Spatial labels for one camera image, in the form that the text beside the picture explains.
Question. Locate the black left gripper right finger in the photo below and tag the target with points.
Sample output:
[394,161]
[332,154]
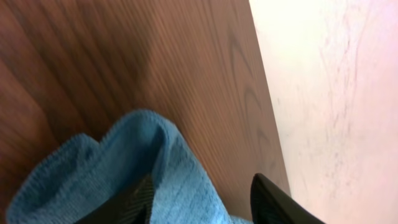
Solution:
[270,205]

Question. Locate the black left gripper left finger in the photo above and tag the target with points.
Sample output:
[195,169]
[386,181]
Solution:
[132,205]

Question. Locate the blue microfiber cloth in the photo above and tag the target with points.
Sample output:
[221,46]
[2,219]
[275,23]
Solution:
[82,174]

